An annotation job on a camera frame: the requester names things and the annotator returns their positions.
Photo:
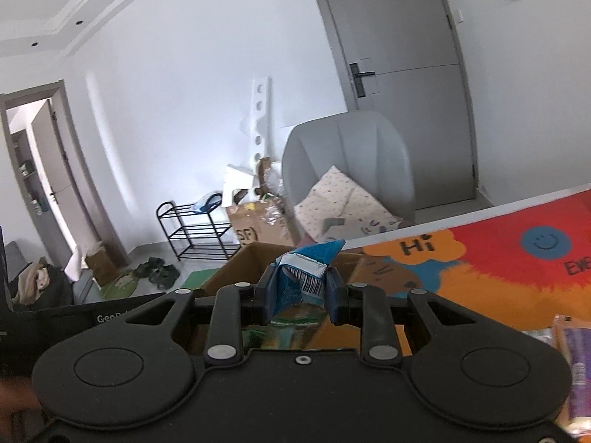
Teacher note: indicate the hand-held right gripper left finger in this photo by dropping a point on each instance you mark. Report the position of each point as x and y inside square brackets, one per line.
[271, 295]

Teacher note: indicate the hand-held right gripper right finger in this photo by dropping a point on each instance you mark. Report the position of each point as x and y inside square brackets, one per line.
[334, 302]

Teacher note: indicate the blue snack packet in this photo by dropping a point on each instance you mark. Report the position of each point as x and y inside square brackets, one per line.
[314, 254]

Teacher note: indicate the long purple snack packet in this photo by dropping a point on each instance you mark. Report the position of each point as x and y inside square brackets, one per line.
[575, 355]

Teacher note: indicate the dark sofa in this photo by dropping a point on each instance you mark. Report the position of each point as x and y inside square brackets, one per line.
[60, 286]

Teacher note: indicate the beige clothes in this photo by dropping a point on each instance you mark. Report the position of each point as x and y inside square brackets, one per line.
[34, 281]

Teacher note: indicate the printed brown cardboard box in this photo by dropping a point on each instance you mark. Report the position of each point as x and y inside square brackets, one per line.
[258, 230]

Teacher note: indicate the white bag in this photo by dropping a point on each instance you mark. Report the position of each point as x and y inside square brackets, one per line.
[76, 263]

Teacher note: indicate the green floor mat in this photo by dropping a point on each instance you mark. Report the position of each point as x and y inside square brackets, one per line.
[117, 286]

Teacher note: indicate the small cardboard box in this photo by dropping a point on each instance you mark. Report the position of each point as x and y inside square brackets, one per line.
[101, 265]

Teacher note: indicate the black shoe rack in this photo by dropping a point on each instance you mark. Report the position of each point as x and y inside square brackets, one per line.
[198, 235]

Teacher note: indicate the clear plastic wrap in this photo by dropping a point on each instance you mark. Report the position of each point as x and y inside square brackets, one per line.
[274, 194]

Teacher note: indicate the dotted cream pillow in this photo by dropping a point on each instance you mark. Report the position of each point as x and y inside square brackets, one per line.
[332, 198]

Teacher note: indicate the dark sandal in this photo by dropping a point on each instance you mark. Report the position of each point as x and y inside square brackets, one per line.
[147, 267]
[165, 278]

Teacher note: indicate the blue white item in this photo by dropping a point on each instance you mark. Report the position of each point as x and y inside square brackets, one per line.
[205, 203]

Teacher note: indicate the white foam piece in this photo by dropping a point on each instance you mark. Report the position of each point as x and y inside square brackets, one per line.
[238, 182]

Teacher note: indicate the colourful printed table mat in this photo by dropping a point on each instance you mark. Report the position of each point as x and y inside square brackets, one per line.
[485, 277]

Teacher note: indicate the grey chair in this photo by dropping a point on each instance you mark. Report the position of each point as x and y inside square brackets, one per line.
[351, 147]

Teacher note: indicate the brown interior door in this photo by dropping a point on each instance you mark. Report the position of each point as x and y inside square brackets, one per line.
[55, 170]

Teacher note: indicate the wooden shelf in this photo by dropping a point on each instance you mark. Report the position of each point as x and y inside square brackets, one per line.
[25, 170]

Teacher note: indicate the white foam board with holes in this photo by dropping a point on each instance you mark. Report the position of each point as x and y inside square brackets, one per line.
[258, 115]

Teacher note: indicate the grey door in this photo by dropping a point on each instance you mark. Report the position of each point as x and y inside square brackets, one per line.
[406, 32]

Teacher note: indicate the small white wall switch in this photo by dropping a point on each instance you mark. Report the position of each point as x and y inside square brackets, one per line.
[460, 16]

